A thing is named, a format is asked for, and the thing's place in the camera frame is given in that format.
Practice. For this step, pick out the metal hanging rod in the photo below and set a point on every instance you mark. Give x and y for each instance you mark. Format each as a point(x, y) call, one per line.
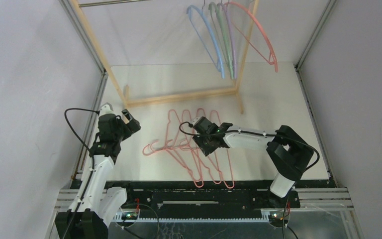
point(109, 2)

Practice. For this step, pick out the pink hanger on rod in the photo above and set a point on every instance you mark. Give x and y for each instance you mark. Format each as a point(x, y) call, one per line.
point(251, 12)

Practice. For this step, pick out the wooden hanger rack frame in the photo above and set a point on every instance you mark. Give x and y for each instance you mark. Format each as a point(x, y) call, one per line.
point(158, 33)

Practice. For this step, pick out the green plastic hanger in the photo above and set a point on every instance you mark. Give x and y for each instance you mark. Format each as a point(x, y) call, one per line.
point(211, 9)

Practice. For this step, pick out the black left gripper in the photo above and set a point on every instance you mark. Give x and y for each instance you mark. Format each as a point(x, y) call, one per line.
point(130, 127)

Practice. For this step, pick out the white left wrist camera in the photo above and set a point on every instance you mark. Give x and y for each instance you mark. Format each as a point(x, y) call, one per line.
point(106, 110)

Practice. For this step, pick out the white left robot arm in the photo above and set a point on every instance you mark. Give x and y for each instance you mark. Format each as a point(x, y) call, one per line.
point(89, 215)

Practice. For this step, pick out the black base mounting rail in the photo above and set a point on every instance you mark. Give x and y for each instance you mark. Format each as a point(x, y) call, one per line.
point(176, 200)

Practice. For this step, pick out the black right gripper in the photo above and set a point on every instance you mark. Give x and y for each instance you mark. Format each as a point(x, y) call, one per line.
point(209, 144)

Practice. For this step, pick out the purple plastic hanger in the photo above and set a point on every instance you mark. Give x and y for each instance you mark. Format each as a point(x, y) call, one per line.
point(223, 18)

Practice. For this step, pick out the blue plastic hanger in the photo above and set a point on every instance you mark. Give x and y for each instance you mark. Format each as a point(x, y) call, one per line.
point(206, 35)

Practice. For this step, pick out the pink wire hanger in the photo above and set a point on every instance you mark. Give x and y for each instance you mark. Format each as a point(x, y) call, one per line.
point(182, 149)
point(210, 164)
point(174, 119)
point(222, 157)

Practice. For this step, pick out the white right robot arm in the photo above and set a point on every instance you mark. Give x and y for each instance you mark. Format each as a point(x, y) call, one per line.
point(290, 154)

